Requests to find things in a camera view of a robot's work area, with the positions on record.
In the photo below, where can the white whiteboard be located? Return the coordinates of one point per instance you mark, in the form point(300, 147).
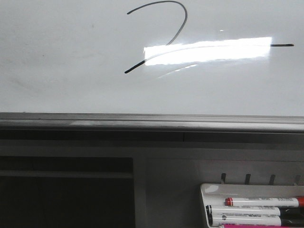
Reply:
point(225, 57)

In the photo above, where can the lower black-capped whiteboard marker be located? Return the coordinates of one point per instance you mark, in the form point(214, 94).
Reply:
point(263, 220)

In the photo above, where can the white marker tray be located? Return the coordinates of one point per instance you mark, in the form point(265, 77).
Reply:
point(215, 194)

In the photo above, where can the pink whiteboard marker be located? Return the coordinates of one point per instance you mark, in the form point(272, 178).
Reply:
point(254, 226)

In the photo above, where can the upper black-capped whiteboard marker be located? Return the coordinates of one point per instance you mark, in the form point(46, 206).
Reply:
point(254, 211)

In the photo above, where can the red-capped whiteboard marker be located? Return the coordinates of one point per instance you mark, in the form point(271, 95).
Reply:
point(291, 202)

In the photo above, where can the black-capped whiteboard marker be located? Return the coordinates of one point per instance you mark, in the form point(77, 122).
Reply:
point(263, 220)
point(254, 211)

